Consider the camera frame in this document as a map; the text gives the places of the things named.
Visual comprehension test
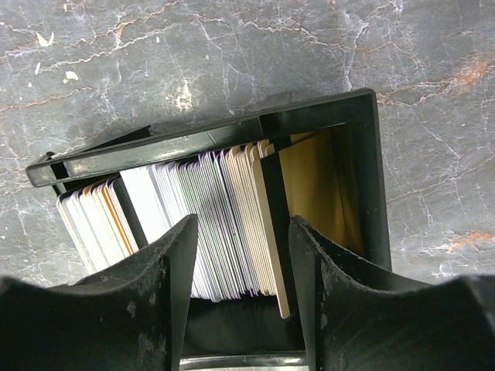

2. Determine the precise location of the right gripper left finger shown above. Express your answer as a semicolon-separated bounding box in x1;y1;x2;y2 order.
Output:
1;215;198;370

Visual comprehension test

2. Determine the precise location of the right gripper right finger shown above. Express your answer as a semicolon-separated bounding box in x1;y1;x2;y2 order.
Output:
288;216;494;370

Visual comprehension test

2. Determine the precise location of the white card stack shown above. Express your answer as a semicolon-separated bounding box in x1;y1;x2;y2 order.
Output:
56;140;290;318

